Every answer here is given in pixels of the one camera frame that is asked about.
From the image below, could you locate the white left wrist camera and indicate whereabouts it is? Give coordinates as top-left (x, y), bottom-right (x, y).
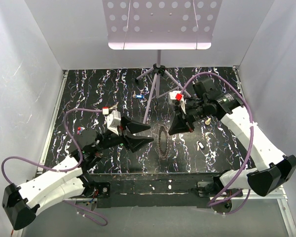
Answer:
top-left (102, 107), bottom-right (121, 135)

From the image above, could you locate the white perforated music stand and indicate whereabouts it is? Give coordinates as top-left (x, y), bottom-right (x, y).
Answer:
top-left (102, 0), bottom-right (223, 131)

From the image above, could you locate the small beige peg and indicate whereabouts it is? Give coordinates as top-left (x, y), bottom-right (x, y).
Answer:
top-left (205, 118), bottom-right (211, 125)

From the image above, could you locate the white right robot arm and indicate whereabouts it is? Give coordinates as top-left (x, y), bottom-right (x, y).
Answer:
top-left (168, 78), bottom-right (296, 197)

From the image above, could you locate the key with blue tag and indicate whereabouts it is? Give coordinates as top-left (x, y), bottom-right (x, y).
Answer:
top-left (132, 91), bottom-right (145, 99)

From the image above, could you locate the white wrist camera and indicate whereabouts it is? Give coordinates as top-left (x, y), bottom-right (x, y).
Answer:
top-left (168, 90), bottom-right (186, 114)
top-left (102, 107), bottom-right (121, 135)

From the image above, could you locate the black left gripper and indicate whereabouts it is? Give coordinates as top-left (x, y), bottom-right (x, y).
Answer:
top-left (93, 114), bottom-right (153, 153)

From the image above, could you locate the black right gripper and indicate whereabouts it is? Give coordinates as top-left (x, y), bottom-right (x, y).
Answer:
top-left (168, 100), bottom-right (209, 135)

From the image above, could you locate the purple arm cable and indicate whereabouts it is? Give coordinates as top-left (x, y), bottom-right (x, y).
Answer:
top-left (0, 107), bottom-right (109, 226)
top-left (177, 72), bottom-right (255, 214)

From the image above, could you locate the key with yellow tag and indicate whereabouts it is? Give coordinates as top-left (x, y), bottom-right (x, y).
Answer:
top-left (110, 103), bottom-right (118, 110)

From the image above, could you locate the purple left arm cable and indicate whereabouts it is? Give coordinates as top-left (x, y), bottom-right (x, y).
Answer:
top-left (0, 107), bottom-right (109, 226)

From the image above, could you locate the key with black tag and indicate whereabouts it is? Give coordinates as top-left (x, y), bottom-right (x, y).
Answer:
top-left (197, 141), bottom-right (205, 150)

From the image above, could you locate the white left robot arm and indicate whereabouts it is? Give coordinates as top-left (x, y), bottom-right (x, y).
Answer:
top-left (2, 115), bottom-right (154, 230)

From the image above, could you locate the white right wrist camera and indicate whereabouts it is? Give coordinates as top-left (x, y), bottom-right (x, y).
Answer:
top-left (168, 90), bottom-right (186, 114)

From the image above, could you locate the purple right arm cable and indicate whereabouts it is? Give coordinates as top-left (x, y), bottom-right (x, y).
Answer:
top-left (177, 72), bottom-right (255, 214)

